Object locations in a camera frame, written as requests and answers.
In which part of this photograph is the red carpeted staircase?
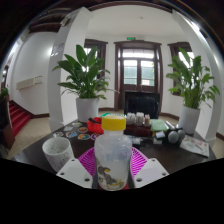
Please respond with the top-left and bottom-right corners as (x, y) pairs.
(8, 99), (33, 138)

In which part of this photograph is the grey-headed microphone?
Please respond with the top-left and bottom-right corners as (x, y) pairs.
(166, 130), (180, 145)
(176, 128), (186, 141)

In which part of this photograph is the black office chair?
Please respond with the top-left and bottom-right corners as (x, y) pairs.
(124, 90), (161, 120)

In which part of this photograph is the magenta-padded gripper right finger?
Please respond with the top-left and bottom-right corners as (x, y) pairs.
(128, 147), (170, 190)

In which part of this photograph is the white printed paper leaflet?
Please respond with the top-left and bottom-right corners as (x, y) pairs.
(179, 134), (211, 158)

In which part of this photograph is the green notebook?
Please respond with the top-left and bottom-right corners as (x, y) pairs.
(149, 118), (169, 133)

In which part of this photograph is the potted green plant white pot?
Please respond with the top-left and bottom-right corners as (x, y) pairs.
(165, 47), (221, 136)
(52, 44), (116, 123)

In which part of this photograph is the brown box of small items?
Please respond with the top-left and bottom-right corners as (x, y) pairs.
(123, 112), (153, 138)

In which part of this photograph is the white speckled cup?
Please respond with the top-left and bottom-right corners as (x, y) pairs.
(41, 136), (75, 173)

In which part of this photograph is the dark-framed window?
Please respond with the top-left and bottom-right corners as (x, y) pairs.
(167, 41), (194, 98)
(83, 38), (109, 69)

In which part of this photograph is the yellow-capped clear drink bottle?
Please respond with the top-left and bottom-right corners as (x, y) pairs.
(94, 115), (134, 192)

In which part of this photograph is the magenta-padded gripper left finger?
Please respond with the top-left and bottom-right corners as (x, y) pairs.
(55, 147), (98, 190)

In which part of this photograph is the red plastic box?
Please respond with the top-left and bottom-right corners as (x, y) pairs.
(86, 116), (105, 135)

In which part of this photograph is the dark wooden glazed door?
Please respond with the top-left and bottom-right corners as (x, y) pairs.
(114, 40), (164, 111)

